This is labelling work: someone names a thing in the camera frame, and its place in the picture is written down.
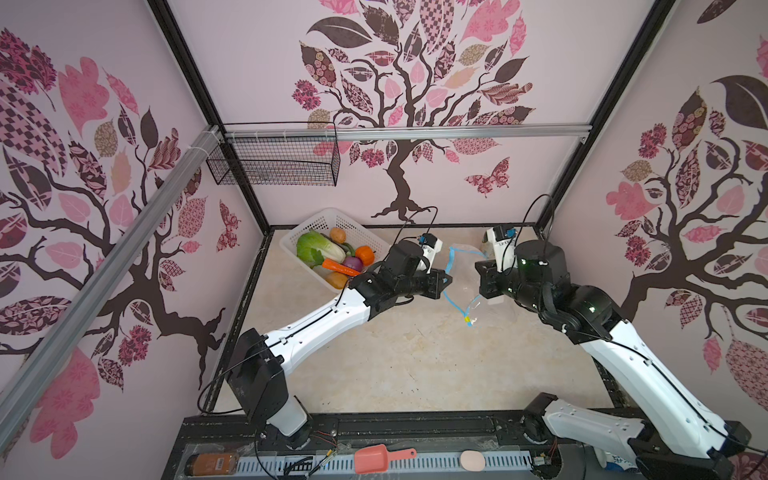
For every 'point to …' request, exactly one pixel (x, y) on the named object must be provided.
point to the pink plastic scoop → (375, 459)
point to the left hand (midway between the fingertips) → (451, 284)
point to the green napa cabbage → (313, 248)
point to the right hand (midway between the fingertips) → (477, 261)
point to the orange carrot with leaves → (337, 266)
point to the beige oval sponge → (472, 460)
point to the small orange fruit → (338, 235)
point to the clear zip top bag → (465, 288)
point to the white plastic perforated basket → (328, 219)
